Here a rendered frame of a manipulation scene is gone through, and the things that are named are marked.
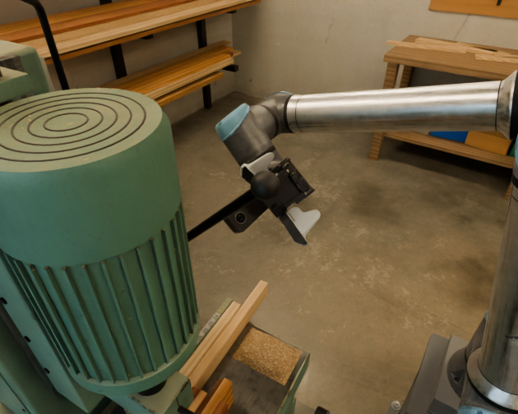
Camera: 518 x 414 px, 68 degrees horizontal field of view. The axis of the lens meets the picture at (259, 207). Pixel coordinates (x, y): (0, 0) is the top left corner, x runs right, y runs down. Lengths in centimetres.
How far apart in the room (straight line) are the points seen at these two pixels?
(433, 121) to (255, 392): 62
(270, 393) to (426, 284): 167
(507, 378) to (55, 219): 82
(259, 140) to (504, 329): 58
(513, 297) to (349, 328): 136
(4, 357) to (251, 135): 57
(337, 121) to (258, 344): 50
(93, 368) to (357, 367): 158
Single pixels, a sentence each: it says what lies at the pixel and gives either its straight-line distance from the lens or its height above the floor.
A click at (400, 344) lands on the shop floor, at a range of 208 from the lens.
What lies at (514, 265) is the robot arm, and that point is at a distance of 75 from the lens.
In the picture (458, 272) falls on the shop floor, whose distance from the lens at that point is 253.
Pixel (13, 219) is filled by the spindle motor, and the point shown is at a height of 147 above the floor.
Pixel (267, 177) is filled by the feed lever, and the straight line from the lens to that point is 44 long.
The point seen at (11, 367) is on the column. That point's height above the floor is 110.
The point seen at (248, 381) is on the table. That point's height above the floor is 90.
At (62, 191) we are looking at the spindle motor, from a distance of 31.
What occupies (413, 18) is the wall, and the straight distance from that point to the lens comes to 365.
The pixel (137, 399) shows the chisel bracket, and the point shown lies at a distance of 67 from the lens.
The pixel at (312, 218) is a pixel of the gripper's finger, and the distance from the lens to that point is 63.
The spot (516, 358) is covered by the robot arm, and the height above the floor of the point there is 102.
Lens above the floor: 165
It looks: 37 degrees down
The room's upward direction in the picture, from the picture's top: straight up
